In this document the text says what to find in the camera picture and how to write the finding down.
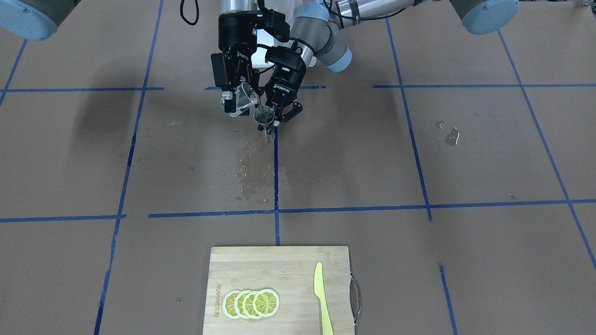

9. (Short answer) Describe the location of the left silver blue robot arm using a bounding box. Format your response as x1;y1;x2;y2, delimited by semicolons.
255;0;420;132

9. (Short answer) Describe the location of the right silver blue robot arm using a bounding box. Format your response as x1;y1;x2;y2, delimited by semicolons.
1;0;165;104

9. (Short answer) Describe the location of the yellow plastic knife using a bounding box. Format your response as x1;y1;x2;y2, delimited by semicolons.
313;261;334;335

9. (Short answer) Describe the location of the clear glass cup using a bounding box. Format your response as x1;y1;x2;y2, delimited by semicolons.
230;81;259;117

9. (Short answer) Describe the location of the steel double jigger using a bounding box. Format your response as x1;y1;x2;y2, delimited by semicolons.
254;106;275;144

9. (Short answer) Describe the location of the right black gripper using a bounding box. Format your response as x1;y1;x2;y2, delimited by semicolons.
210;13;260;117

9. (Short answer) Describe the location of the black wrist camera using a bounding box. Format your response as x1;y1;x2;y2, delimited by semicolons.
255;7;290;43
264;45;307;72

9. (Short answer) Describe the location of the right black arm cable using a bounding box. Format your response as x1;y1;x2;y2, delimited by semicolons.
180;0;200;26

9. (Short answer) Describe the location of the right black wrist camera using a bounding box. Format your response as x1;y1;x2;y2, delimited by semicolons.
255;7;290;43

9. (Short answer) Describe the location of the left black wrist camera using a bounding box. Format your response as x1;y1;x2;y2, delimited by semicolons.
264;45;307;72

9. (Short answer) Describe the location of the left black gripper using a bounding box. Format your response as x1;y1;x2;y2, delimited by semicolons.
263;65;307;127

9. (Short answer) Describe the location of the bamboo cutting board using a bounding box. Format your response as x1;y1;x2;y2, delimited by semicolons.
202;246;355;335

